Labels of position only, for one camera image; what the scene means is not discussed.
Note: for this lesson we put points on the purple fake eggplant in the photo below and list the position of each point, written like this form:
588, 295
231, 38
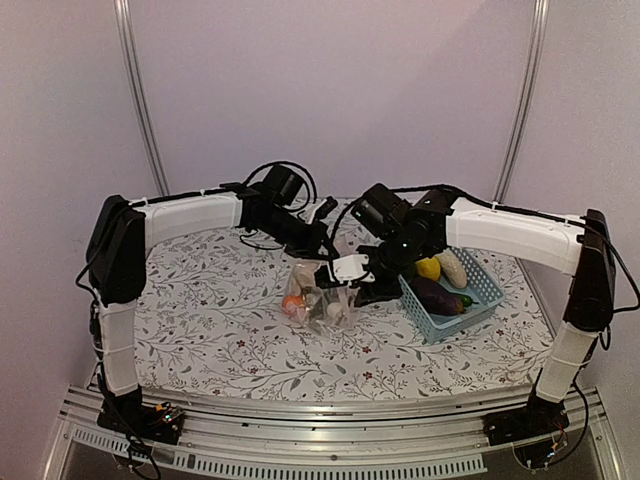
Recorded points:
436, 299

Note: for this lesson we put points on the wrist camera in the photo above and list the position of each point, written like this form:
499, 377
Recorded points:
349, 271
322, 210

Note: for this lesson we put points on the white fake garlic bulb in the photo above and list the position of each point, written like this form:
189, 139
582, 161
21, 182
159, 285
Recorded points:
335, 315

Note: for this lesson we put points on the floral patterned table mat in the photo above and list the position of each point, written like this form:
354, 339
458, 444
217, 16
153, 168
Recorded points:
220, 319

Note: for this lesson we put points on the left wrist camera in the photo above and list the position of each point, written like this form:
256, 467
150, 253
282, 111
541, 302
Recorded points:
322, 210

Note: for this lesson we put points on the clear zip top bag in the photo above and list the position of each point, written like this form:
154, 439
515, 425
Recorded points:
301, 282

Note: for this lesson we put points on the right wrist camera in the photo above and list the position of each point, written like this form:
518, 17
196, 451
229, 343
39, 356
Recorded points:
349, 271

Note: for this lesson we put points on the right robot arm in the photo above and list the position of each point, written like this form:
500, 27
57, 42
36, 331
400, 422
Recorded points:
577, 246

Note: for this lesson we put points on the light blue plastic basket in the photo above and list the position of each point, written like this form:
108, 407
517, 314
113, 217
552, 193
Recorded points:
481, 287

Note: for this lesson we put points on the aluminium rail frame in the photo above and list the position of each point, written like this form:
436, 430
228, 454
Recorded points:
436, 438

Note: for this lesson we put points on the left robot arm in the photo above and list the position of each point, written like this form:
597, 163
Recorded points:
126, 233

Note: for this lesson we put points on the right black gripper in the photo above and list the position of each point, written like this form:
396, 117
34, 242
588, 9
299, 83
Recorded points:
377, 276

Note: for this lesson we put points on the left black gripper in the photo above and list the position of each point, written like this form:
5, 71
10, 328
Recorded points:
318, 235

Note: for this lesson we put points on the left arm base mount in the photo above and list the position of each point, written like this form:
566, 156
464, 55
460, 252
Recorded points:
160, 423

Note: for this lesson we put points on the right aluminium corner post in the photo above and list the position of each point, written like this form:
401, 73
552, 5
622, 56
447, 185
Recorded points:
525, 99

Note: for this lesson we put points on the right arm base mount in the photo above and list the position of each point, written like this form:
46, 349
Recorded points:
537, 418

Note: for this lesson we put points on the orange green fake fruit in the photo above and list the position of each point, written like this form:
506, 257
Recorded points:
293, 305

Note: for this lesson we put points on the green fake cucumber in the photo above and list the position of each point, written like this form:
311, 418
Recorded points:
466, 300

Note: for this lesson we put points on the left aluminium corner post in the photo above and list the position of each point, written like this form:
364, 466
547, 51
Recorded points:
133, 71

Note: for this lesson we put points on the aluminium corner post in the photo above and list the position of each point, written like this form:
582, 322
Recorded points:
133, 71
525, 99

